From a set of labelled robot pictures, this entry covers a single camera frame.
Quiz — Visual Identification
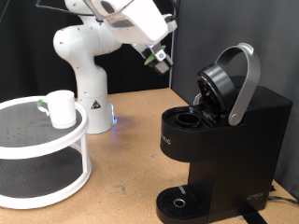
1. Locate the grey backdrop panel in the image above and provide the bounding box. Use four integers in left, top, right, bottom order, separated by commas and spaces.
169, 0, 299, 200

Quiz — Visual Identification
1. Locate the black drip tray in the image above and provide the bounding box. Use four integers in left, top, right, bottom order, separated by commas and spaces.
155, 184, 216, 224

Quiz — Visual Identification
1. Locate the white mug green-taped handle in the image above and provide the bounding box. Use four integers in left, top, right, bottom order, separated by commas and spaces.
36, 90, 78, 130

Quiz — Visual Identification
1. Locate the silver Keurig lid handle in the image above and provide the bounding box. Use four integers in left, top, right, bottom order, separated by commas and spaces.
214, 42, 262, 127

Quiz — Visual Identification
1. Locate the black tape strip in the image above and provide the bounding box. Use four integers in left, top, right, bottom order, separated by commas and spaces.
237, 209, 269, 224

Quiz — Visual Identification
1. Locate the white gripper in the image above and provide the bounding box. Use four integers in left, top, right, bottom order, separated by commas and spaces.
99, 0, 174, 76

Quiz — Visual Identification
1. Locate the black Keurig coffee machine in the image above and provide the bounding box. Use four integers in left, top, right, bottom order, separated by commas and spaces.
155, 63, 293, 224

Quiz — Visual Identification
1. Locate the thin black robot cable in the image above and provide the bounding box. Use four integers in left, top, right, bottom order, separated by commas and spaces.
35, 0, 180, 22

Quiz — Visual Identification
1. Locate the black backdrop curtain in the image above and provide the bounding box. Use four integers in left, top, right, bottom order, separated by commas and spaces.
0, 0, 176, 104

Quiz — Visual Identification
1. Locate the black machine power cable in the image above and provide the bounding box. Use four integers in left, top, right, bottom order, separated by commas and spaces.
267, 185, 299, 206

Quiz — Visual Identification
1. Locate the white two-tier turntable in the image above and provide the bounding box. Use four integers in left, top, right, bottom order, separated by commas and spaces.
0, 95, 93, 210

